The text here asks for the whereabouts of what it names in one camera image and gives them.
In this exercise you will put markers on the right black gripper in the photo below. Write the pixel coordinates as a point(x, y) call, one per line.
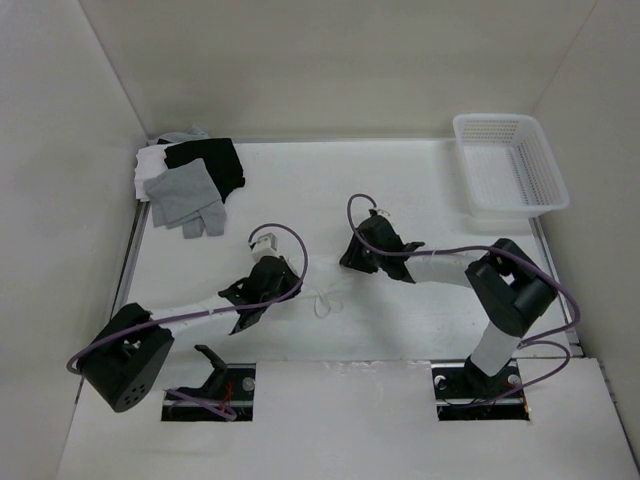
point(352, 258)

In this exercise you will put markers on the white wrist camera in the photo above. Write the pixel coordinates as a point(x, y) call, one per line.
point(379, 212)
point(263, 246)

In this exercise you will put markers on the folded grey tank top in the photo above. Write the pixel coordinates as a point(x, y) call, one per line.
point(187, 197)

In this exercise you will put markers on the light grey folded top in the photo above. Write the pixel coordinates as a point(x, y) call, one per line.
point(192, 133)

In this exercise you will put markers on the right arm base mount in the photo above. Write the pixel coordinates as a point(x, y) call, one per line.
point(463, 393)

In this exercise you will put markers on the folded white tank top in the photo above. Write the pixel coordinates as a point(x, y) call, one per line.
point(150, 164)

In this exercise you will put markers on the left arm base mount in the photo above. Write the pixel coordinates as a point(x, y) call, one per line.
point(227, 395)

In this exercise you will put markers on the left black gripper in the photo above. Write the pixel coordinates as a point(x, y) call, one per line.
point(292, 283)

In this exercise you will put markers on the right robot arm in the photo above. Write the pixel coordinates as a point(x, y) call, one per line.
point(512, 296)

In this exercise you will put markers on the white tank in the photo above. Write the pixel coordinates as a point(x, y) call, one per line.
point(150, 164)
point(326, 286)

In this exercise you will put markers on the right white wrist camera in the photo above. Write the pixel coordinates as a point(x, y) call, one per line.
point(379, 212)

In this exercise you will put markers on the white plastic basket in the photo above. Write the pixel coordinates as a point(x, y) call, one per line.
point(508, 166)

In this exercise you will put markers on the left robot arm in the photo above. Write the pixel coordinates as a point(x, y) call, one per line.
point(125, 358)

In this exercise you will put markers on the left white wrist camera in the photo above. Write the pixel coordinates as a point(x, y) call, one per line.
point(263, 246)

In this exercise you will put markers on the folded black tank top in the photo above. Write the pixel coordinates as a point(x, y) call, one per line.
point(220, 159)

